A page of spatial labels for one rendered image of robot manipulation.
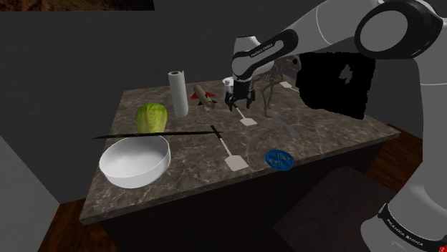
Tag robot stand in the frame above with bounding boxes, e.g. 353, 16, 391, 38
273, 166, 400, 252

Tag green melon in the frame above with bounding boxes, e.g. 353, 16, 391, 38
135, 102, 169, 135

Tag grey curved knife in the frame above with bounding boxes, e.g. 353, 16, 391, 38
269, 110, 302, 140

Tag white paper towel roll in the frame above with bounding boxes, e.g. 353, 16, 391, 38
167, 69, 190, 118

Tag brown animal skeleton figure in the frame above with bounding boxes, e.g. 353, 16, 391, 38
250, 57, 303, 119

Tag black ragged block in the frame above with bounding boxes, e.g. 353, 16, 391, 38
295, 52, 377, 121

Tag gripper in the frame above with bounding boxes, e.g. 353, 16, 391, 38
224, 79, 257, 112

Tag blue round disc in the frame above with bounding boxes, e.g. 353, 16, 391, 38
264, 148, 295, 173

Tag white spatula black handle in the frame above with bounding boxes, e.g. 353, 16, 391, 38
210, 124, 250, 173

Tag small white spatula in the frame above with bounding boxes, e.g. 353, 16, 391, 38
233, 105, 259, 127
279, 80, 300, 93

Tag small white bottle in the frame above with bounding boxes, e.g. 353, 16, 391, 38
222, 77, 235, 100

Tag white round bowl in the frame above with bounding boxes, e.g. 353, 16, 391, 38
98, 135, 172, 190

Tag long thin black stick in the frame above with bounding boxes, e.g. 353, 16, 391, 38
92, 130, 224, 140

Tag marble top dark table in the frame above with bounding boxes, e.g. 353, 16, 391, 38
78, 71, 402, 252

